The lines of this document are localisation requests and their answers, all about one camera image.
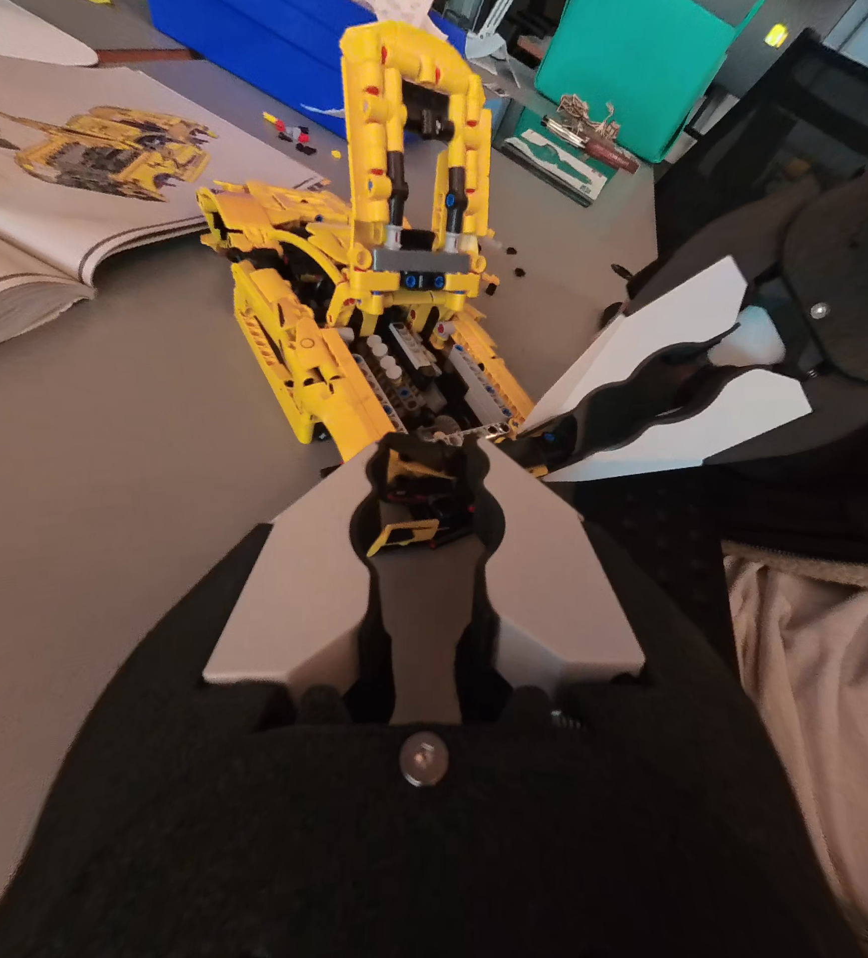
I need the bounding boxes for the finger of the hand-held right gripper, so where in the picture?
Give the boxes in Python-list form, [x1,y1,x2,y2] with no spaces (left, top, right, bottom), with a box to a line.
[545,365,814,481]
[520,254,788,439]

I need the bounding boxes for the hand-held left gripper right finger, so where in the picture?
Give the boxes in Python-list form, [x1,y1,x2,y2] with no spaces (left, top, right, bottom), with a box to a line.
[456,439,646,721]

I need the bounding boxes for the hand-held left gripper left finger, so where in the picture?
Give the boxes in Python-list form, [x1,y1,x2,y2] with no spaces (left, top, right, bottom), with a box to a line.
[202,442,396,721]

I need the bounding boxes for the yellow black brick side assembly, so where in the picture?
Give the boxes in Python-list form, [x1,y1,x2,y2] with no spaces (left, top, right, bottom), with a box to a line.
[505,415,580,480]

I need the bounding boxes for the yellow toy brick car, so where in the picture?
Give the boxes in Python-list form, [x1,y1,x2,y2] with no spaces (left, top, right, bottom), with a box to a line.
[196,21,547,558]

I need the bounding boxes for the building instruction booklet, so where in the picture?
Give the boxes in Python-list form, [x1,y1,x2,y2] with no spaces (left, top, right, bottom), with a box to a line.
[0,45,330,368]

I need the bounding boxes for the grey desk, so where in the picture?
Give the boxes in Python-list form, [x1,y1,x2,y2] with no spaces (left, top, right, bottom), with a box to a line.
[0,0,659,958]

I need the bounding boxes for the scattered small brick pieces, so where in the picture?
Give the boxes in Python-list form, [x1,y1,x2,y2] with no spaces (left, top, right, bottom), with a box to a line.
[482,238,528,293]
[263,111,343,158]

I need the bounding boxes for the green white booklet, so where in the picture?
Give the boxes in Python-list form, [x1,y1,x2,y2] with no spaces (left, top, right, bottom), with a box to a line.
[501,105,618,207]

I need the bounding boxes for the small wooden model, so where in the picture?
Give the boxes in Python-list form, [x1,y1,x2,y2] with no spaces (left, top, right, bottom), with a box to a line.
[541,93,640,175]

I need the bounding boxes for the black mesh office chair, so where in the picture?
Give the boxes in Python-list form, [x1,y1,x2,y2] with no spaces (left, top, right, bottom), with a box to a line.
[654,30,868,255]

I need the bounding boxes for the blue plastic bin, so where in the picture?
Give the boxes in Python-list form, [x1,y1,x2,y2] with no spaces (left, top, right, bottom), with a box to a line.
[148,0,472,139]

